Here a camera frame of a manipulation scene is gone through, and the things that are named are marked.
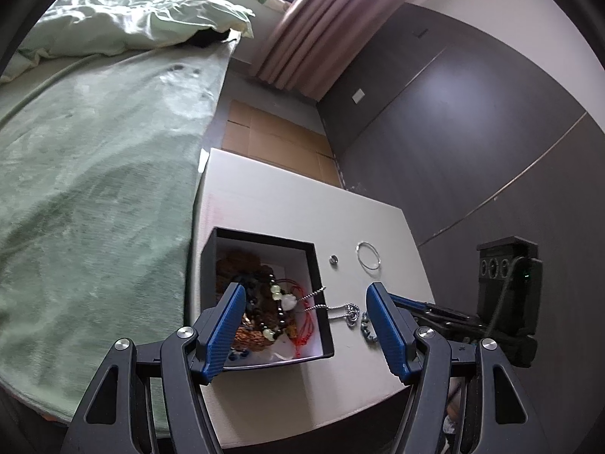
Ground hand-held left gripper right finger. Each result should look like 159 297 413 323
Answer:
365 281 551 454

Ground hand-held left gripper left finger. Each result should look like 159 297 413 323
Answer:
59 281 249 454

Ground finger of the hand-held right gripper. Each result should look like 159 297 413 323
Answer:
388 293 478 321
413 314 483 341

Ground grey blue bead bracelet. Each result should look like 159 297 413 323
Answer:
360 309 379 344

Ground brown carved bead bracelet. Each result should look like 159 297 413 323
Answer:
216 250 265 294
234 322 294 353

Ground silver chain heart necklace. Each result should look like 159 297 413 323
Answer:
295 285 362 329

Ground dark bead bracelet white pendant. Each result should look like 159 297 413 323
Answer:
241 272 303 341

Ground red string bracelet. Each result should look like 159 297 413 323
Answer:
274 277 322 358

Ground thin silver bangle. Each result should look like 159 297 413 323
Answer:
355 241 382 272

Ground black jewelry box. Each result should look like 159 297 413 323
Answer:
201 227 335 370

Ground white low table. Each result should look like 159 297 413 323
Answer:
189 148 438 452

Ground grey wardrobe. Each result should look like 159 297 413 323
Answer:
316 2 605 454

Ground green bed blanket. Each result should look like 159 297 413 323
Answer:
0 33 242 436

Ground cardboard floor sheets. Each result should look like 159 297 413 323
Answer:
220 99 341 187

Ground black item on bed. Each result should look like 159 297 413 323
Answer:
186 28 237 49

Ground pink curtain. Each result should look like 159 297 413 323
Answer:
255 0 407 100

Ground light green duvet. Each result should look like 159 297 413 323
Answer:
0 0 256 86

